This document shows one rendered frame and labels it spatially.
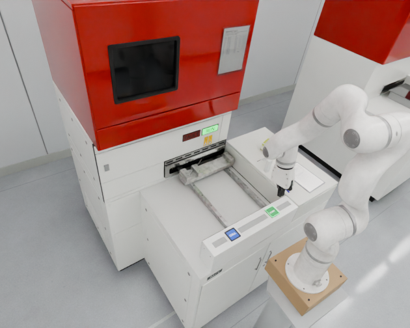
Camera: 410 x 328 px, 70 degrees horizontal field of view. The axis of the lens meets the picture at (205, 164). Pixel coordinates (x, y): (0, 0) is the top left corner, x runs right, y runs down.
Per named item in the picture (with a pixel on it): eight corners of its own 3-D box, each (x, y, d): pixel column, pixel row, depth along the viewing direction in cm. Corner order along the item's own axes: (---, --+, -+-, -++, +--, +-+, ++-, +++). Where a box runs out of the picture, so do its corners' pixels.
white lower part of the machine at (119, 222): (86, 211, 253) (66, 135, 199) (169, 178, 293) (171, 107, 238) (119, 277, 213) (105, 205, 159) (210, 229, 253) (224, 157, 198)
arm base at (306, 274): (337, 285, 127) (355, 263, 114) (300, 300, 121) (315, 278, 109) (310, 248, 140) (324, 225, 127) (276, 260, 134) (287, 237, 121)
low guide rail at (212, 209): (181, 177, 180) (181, 173, 178) (184, 176, 181) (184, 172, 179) (232, 237, 151) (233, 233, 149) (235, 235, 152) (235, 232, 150)
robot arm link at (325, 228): (341, 258, 116) (369, 221, 100) (303, 273, 110) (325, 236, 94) (323, 233, 124) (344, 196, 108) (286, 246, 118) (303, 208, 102)
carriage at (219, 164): (177, 177, 175) (178, 174, 173) (226, 158, 193) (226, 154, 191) (185, 185, 171) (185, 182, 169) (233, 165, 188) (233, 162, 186)
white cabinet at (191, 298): (144, 263, 223) (138, 191, 169) (240, 213, 269) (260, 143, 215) (189, 343, 186) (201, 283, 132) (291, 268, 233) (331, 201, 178)
